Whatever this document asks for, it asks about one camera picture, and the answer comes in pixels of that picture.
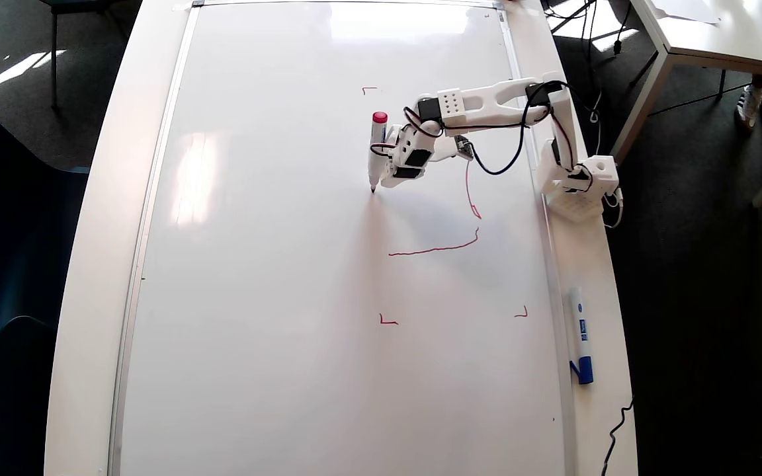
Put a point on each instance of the white black striped sneaker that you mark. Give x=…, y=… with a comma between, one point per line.
x=748, y=107

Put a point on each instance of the white paper sheet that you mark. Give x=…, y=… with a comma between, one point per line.
x=685, y=10

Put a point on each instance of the red whiteboard marker pen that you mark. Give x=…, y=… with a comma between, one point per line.
x=377, y=155

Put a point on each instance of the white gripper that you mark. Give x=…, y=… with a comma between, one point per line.
x=395, y=176

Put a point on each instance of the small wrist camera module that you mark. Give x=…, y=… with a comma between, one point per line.
x=464, y=147

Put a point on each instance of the blue whiteboard marker pen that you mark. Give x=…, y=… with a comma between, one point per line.
x=581, y=330

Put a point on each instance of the teal chair metal legs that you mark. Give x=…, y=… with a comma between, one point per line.
x=55, y=59

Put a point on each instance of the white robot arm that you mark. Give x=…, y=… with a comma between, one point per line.
x=487, y=102

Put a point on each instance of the large whiteboard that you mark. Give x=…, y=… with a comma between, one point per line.
x=288, y=297

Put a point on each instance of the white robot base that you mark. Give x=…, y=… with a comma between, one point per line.
x=586, y=198

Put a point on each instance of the bare lower leg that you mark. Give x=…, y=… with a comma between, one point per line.
x=758, y=82

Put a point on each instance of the dark blue chair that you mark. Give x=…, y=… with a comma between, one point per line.
x=14, y=396
x=10, y=218

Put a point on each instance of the white side table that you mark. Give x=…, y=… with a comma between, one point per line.
x=745, y=36

